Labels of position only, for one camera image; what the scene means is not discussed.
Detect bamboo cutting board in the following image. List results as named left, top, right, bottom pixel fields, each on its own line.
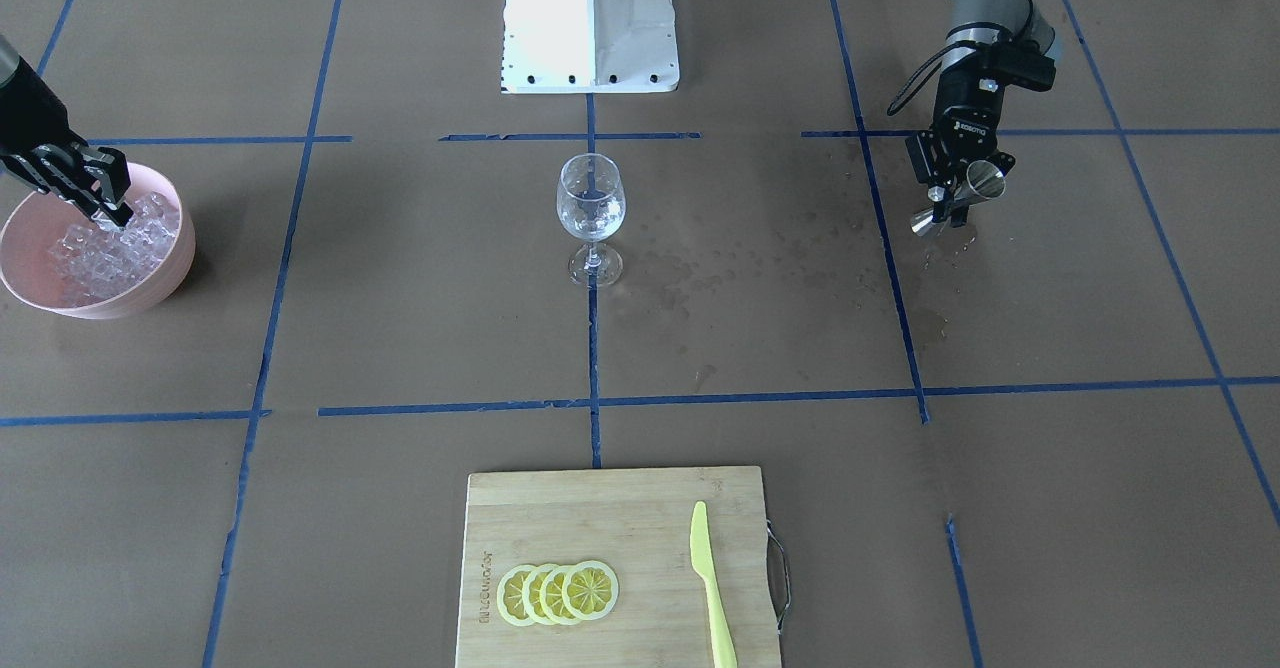
left=454, top=466, right=782, bottom=667

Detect yellow plastic knife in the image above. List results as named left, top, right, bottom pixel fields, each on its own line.
left=687, top=502, right=739, bottom=667

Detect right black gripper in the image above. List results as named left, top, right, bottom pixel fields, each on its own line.
left=1, top=58, right=134, bottom=229

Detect pink ribbed bowl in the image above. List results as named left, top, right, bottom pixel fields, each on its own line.
left=3, top=165, right=195, bottom=320

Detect clear wine glass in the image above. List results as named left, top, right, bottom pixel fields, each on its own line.
left=556, top=152, right=627, bottom=288

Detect yellow lemon slices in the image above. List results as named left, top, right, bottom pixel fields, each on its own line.
left=497, top=561, right=621, bottom=627

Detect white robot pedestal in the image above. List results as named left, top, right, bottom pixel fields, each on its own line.
left=500, top=0, right=681, bottom=95

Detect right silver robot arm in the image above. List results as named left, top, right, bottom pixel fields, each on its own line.
left=1, top=38, right=134, bottom=232

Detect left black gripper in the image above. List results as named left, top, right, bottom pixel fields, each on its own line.
left=905, top=44, right=1016, bottom=229

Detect black camera cable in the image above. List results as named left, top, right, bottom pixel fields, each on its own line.
left=887, top=44, right=951, bottom=116

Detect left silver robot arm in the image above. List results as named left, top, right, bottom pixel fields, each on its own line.
left=886, top=0, right=1062, bottom=238

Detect steel jigger cup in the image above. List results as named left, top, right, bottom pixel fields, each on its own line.
left=910, top=159, right=1007, bottom=238

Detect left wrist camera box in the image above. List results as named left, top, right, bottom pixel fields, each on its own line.
left=983, top=42, right=1057, bottom=91

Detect clear ice cubes pile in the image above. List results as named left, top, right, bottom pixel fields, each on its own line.
left=47, top=193, right=180, bottom=307

